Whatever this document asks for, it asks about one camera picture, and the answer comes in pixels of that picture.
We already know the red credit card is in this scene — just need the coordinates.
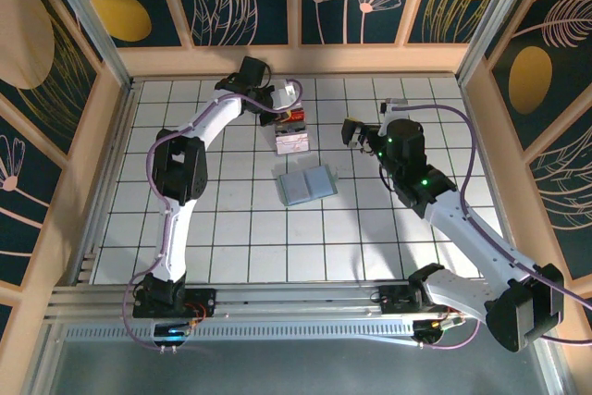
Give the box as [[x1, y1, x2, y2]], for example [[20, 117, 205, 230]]
[[277, 106, 306, 123]]

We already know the white card with pink emblem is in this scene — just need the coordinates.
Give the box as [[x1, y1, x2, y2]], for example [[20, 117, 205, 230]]
[[276, 138, 310, 155]]

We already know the white VIP card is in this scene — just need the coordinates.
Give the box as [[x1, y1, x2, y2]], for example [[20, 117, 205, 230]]
[[275, 130, 309, 144]]

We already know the clear acrylic card stand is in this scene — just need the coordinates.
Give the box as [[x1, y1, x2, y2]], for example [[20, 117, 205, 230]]
[[271, 105, 312, 158]]

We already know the small electronics board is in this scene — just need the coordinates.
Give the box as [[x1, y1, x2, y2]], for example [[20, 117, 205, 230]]
[[152, 318, 207, 352], [413, 311, 468, 349]]

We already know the grey metal plate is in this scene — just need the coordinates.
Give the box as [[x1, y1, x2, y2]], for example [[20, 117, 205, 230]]
[[43, 338, 568, 395]]

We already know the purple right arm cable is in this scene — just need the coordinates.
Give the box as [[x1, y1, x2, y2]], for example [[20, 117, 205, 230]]
[[388, 101, 592, 351]]

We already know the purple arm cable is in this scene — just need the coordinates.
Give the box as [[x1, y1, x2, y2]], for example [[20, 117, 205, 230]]
[[388, 101, 592, 351], [120, 79, 304, 353]]

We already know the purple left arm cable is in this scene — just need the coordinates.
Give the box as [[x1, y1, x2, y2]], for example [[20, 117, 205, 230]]
[[120, 79, 304, 353]]

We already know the aluminium side rail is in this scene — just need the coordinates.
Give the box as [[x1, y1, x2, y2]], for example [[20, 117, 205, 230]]
[[73, 82, 140, 286]]

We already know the aluminium corner post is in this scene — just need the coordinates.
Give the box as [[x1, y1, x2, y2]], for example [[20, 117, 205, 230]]
[[455, 0, 542, 86], [39, 0, 135, 91]]

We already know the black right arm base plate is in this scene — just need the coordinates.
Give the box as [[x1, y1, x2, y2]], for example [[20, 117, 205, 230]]
[[377, 284, 463, 317]]

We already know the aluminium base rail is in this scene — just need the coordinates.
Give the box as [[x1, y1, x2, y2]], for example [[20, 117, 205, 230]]
[[45, 279, 549, 322]]

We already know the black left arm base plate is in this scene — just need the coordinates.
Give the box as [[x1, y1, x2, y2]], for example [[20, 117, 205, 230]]
[[132, 287, 217, 318]]

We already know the slotted grey cable duct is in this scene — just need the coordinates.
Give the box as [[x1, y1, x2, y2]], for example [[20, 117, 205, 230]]
[[64, 320, 417, 344]]

